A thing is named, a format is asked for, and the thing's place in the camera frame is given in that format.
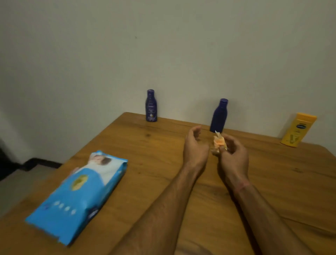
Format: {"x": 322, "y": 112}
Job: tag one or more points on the person's right hand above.
{"x": 233, "y": 160}

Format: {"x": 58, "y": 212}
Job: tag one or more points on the person's left hand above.
{"x": 195, "y": 152}

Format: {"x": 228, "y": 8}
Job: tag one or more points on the white wet wipe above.
{"x": 219, "y": 142}

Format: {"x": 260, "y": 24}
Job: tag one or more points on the dark blue striped bottle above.
{"x": 219, "y": 115}

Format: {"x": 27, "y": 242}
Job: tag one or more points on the dark blue bottle white print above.
{"x": 151, "y": 106}

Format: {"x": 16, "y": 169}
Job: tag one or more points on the yellow bottle orange cap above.
{"x": 298, "y": 130}

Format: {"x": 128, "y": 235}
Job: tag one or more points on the blue wet wipes pack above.
{"x": 78, "y": 197}

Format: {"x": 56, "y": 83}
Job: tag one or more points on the person's left forearm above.
{"x": 162, "y": 218}

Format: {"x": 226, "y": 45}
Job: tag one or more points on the person's right forearm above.
{"x": 267, "y": 223}

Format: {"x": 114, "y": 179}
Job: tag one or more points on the pink thread wristband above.
{"x": 241, "y": 186}

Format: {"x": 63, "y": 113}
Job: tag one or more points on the wooden table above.
{"x": 288, "y": 184}

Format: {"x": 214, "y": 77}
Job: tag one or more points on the black baseboard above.
{"x": 42, "y": 163}

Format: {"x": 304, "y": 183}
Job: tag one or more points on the black door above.
{"x": 6, "y": 165}

